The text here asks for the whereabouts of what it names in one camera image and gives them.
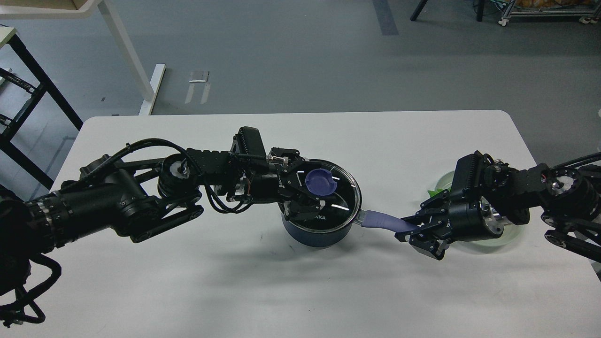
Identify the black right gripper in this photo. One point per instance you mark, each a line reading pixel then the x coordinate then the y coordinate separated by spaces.
pixel 463 224

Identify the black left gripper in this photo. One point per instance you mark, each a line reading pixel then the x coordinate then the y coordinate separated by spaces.
pixel 273 178

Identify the glass lid blue knob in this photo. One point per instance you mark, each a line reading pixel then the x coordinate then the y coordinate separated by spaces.
pixel 343 202

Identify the blue saucepan with handle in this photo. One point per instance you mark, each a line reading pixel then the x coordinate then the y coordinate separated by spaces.
pixel 369 219

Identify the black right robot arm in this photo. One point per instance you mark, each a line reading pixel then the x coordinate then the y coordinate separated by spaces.
pixel 486 195

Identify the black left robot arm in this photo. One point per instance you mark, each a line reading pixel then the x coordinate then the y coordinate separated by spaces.
pixel 149 187

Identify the orange toy carrot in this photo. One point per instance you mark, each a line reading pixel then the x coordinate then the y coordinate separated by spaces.
pixel 432 193

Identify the translucent green plate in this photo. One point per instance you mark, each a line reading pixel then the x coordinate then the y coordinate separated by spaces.
pixel 505 230

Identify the black stand leg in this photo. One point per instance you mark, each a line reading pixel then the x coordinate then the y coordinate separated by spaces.
pixel 418 10

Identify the metal wheeled cart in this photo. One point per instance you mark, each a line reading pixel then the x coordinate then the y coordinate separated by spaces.
pixel 587 11

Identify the black metal rack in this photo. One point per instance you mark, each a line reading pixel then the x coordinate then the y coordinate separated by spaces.
pixel 36 93

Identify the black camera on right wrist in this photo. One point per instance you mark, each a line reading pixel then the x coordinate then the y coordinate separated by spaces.
pixel 466 177

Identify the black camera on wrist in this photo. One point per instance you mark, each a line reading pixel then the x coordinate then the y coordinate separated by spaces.
pixel 466 177
pixel 248 141

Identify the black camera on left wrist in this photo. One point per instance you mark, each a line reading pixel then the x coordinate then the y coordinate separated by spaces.
pixel 248 141

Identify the white table frame leg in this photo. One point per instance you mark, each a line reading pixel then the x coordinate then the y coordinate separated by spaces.
pixel 75 9

